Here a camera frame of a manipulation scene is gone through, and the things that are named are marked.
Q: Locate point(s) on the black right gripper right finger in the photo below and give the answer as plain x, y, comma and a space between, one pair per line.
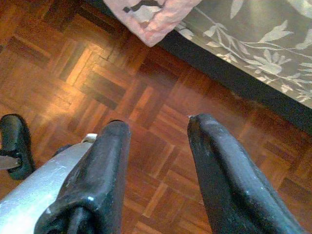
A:
219, 175

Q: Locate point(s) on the pink cartoon print blanket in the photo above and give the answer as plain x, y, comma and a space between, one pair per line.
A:
151, 24

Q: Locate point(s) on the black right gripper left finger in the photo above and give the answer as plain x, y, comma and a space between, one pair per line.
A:
104, 165

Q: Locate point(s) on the black bed frame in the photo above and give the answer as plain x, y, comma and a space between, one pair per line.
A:
219, 65

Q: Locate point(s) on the silver robot left leg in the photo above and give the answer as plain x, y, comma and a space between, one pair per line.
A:
7, 162

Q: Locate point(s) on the grey floral bed sheet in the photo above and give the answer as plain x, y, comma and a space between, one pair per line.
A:
256, 31

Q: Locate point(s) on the silver robot leg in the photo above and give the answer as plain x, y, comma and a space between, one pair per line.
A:
31, 192
7, 162

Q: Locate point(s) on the black robot left foot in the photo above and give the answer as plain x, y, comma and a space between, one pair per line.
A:
14, 136

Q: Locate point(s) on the silver robot right leg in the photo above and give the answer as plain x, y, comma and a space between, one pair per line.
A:
31, 192

